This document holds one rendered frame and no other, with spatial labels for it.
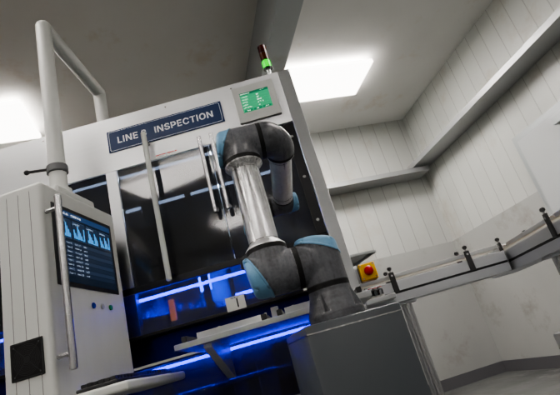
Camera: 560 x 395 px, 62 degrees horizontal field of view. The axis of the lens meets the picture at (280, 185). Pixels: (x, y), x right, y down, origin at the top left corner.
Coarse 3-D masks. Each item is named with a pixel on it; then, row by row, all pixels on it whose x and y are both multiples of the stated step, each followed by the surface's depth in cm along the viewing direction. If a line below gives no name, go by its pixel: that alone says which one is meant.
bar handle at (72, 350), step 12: (60, 204) 163; (60, 216) 161; (60, 228) 159; (60, 240) 158; (60, 252) 156; (60, 264) 155; (72, 324) 148; (72, 336) 147; (72, 348) 145; (72, 360) 144
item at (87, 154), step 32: (192, 96) 239; (224, 96) 237; (96, 128) 237; (224, 128) 230; (0, 160) 235; (32, 160) 234; (96, 160) 230; (128, 160) 229; (0, 192) 229; (128, 256) 212; (128, 288) 207
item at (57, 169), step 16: (48, 32) 221; (48, 48) 216; (48, 64) 213; (48, 80) 209; (48, 96) 206; (48, 112) 203; (48, 128) 200; (48, 144) 197; (48, 160) 195; (64, 160) 198; (48, 176) 194; (64, 176) 194
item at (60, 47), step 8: (48, 24) 223; (56, 32) 229; (56, 40) 230; (56, 48) 234; (64, 48) 237; (64, 56) 240; (72, 56) 244; (72, 64) 247; (80, 64) 252; (80, 72) 254; (88, 72) 261; (80, 80) 261; (88, 80) 262; (88, 88) 269; (96, 88) 271; (96, 96) 275; (104, 96) 278; (96, 104) 274; (104, 104) 275; (96, 112) 273; (104, 112) 272
